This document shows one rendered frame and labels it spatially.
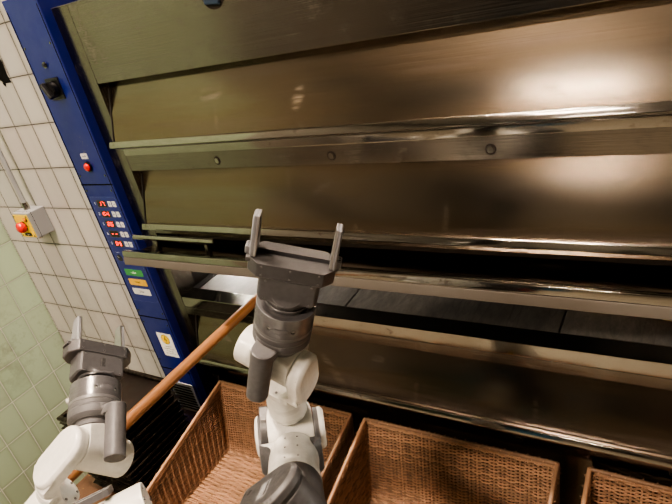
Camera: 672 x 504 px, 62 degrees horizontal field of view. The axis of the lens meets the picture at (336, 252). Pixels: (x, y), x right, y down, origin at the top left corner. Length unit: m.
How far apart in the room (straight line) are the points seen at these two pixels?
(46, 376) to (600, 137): 2.37
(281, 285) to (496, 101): 0.57
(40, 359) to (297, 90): 1.85
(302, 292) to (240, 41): 0.75
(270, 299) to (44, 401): 2.12
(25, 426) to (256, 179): 1.70
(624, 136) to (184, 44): 0.99
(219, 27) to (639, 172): 0.94
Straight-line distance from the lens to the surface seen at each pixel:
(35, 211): 2.27
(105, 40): 1.69
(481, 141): 1.16
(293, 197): 1.43
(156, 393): 1.50
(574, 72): 1.09
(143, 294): 2.04
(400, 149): 1.23
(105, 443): 1.04
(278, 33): 1.31
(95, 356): 1.14
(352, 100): 1.24
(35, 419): 2.82
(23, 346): 2.71
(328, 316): 1.58
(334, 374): 1.70
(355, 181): 1.33
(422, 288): 1.18
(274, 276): 0.75
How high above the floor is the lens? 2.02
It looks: 26 degrees down
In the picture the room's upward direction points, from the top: 13 degrees counter-clockwise
